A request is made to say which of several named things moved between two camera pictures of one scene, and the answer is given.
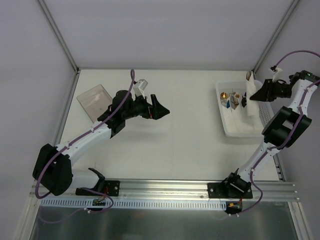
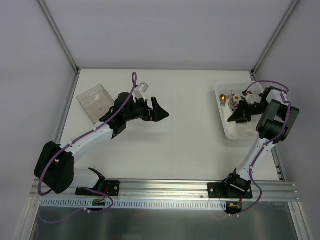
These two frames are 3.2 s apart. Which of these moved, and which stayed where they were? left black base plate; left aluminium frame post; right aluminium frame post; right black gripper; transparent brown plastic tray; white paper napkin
Moved: right black gripper; white paper napkin
Stayed: right aluminium frame post; left black base plate; transparent brown plastic tray; left aluminium frame post
